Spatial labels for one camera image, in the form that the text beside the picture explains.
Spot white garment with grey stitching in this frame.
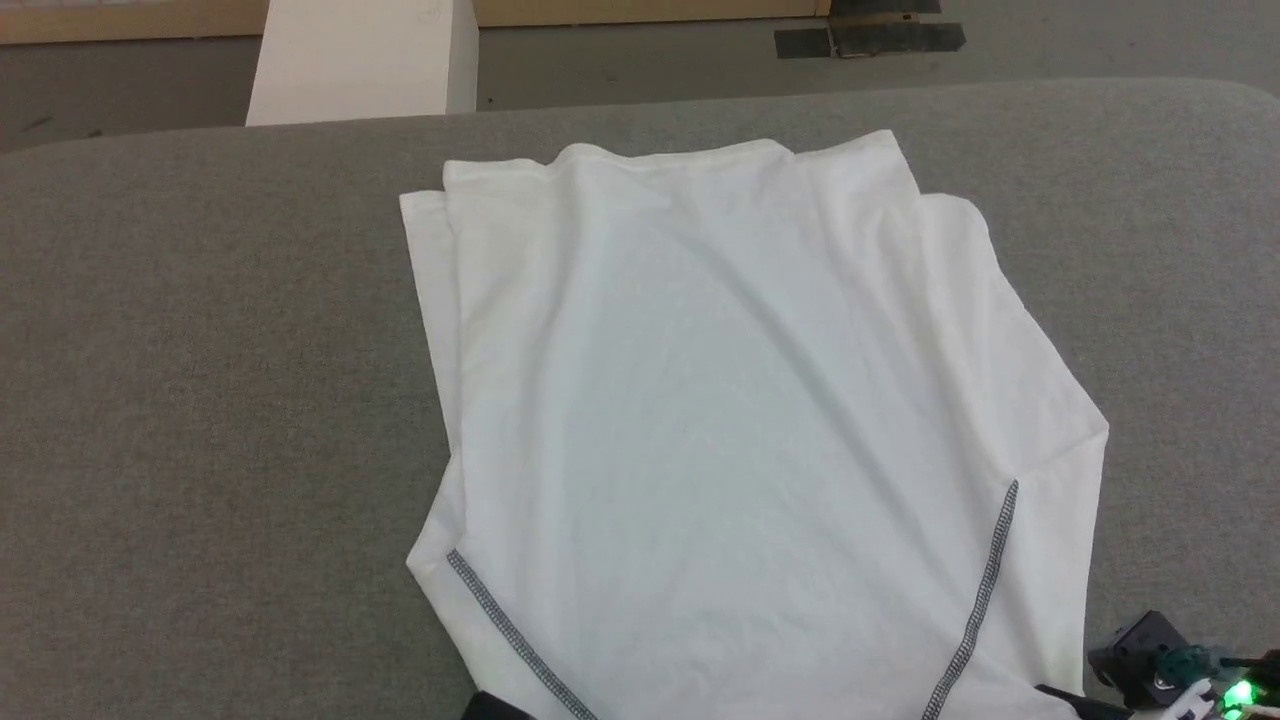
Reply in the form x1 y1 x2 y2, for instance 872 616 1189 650
398 129 1111 720

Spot wooden baseboard strip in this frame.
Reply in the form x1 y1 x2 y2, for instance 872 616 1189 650
0 0 833 47

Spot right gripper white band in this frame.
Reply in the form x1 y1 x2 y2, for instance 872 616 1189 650
1150 650 1280 720

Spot grey fabric work surface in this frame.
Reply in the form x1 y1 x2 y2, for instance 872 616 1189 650
0 78 1280 720

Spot white box pillar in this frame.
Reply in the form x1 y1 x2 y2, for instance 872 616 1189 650
244 0 480 128

